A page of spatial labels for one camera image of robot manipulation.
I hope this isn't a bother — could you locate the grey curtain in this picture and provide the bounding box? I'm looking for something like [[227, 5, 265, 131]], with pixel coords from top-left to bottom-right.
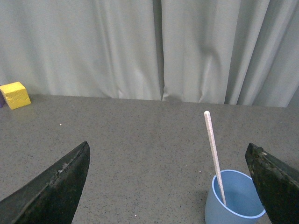
[[0, 0, 299, 107]]

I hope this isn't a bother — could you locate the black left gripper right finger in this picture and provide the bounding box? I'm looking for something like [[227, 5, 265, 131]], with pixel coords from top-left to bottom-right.
[[245, 143, 299, 224]]

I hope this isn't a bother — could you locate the purple block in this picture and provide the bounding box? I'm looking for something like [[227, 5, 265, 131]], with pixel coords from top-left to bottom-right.
[[0, 92, 6, 108]]

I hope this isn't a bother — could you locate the blue plastic cup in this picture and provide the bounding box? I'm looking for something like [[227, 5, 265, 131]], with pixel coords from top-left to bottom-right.
[[205, 169, 265, 224]]

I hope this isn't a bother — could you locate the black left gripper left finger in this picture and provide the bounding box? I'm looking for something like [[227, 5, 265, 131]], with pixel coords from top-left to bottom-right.
[[0, 141, 90, 224]]

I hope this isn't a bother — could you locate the white chopstick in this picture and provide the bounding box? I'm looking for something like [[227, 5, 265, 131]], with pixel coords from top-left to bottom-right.
[[204, 111, 227, 206]]

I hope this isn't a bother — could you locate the yellow foam cube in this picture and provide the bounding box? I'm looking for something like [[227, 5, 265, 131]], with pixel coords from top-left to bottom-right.
[[0, 82, 31, 110]]

